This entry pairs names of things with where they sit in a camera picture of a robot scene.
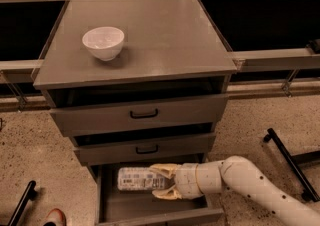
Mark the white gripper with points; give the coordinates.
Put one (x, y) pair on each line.
(186, 180)

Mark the clear plastic bottle with label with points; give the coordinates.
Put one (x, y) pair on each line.
(140, 179)

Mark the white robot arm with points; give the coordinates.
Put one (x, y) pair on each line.
(243, 177)

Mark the middle grey drawer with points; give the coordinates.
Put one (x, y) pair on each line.
(109, 153)

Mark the grey drawer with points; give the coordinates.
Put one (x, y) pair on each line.
(109, 153)
(141, 208)
(110, 118)

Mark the bottom grey drawer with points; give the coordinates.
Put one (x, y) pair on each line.
(141, 208)

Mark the top grey drawer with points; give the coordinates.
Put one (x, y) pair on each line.
(110, 118)

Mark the grey drawer cabinet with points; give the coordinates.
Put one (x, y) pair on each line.
(132, 83)

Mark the black left base leg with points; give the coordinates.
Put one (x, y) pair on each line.
(29, 194)

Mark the black base leg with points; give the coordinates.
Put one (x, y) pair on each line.
(29, 194)
(295, 161)

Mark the black right base leg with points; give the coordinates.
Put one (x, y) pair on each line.
(295, 161)

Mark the white ceramic bowl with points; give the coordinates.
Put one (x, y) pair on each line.
(104, 43)

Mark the black middle drawer handle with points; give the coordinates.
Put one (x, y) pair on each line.
(147, 150)

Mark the black drawer handle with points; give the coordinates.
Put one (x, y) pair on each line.
(147, 150)
(149, 114)

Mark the black top drawer handle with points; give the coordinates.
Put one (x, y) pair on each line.
(149, 114)

